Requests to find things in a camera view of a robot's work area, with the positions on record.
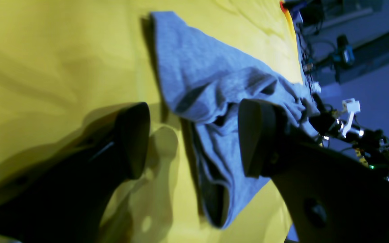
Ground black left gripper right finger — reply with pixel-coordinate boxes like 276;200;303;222
238;99;389;243

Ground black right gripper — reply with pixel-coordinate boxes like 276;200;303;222
309;109;363;140

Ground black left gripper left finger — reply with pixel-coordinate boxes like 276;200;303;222
0;102;150;243

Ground grey t-shirt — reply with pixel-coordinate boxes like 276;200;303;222
150;12;318;229

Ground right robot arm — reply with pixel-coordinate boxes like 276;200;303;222
309;110;389;182

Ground black clamp right corner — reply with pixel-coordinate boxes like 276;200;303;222
280;0;325;26

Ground yellow table cloth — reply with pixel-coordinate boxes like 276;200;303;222
0;0;302;243

